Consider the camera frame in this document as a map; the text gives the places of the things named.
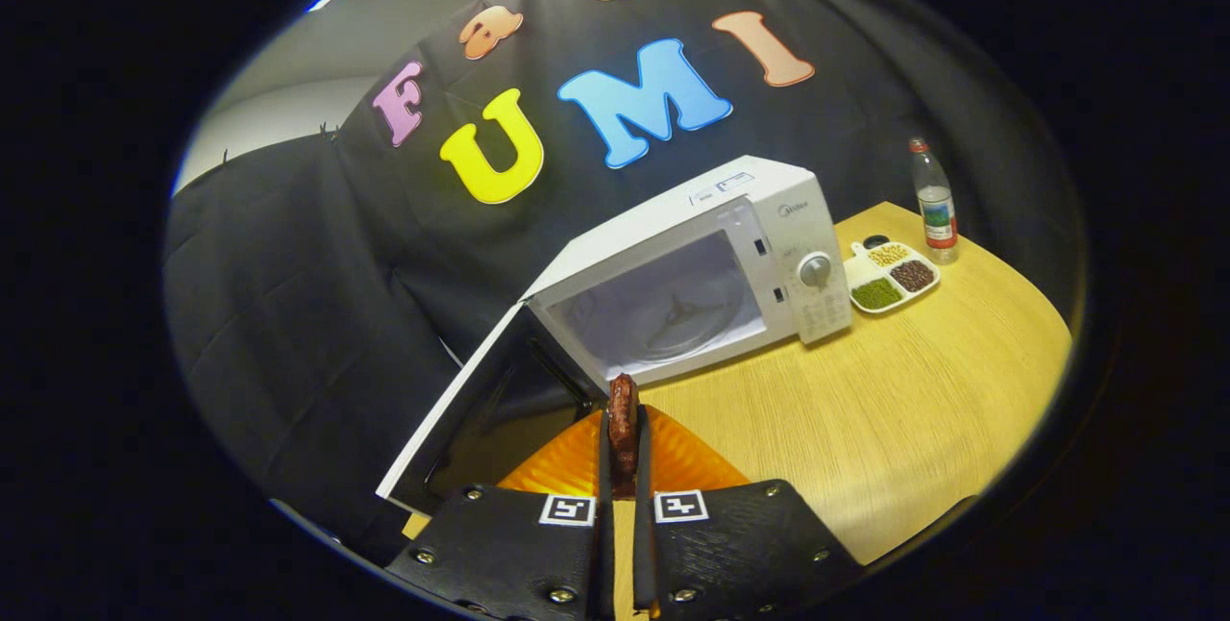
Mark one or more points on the glass turntable plate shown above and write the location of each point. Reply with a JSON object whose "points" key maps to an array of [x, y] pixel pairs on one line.
{"points": [[687, 337]]}

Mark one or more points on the clear plastic water bottle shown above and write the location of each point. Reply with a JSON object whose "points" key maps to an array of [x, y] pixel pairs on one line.
{"points": [[937, 217]]}

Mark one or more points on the black round table grommet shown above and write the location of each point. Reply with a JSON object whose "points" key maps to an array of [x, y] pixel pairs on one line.
{"points": [[876, 241]]}

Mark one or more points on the white divided dish of beans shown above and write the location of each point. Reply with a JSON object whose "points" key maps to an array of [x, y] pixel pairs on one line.
{"points": [[879, 292]]}

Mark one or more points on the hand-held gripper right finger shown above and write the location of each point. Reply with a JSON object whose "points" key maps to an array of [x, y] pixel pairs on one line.
{"points": [[641, 554]]}

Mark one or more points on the brown meat piece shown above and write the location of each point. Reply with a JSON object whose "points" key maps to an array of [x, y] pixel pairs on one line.
{"points": [[623, 429]]}

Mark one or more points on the white toaster oven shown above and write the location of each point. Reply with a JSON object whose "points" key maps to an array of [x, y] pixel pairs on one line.
{"points": [[673, 217]]}

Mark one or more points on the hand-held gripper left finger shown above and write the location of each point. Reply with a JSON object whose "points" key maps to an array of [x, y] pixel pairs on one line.
{"points": [[605, 554]]}

